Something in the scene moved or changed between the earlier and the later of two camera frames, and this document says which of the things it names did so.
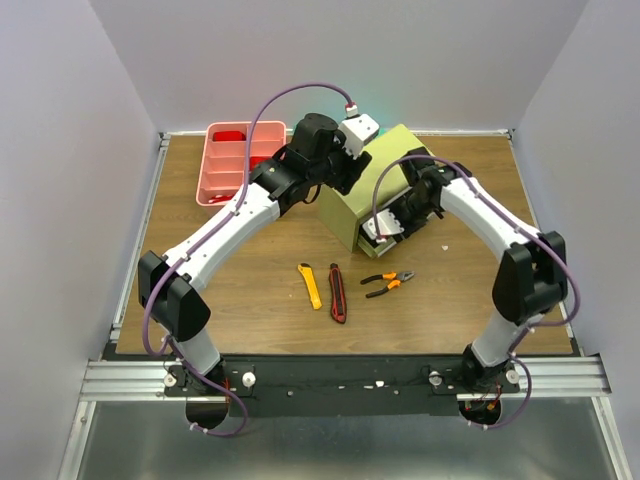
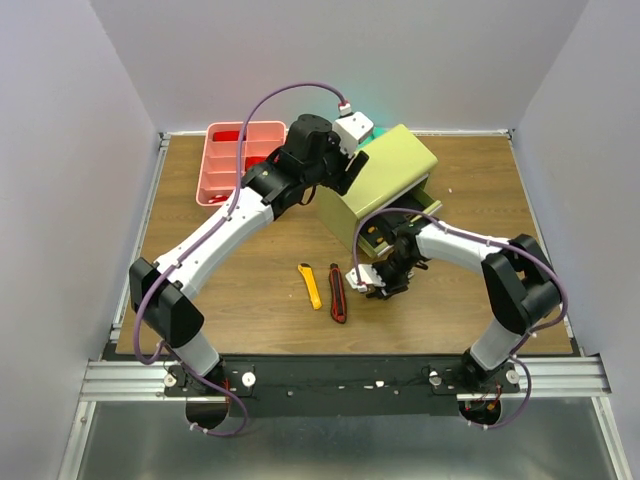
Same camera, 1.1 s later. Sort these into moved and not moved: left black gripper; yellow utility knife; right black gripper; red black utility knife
Moved: right black gripper
Not moved: left black gripper; yellow utility knife; red black utility knife
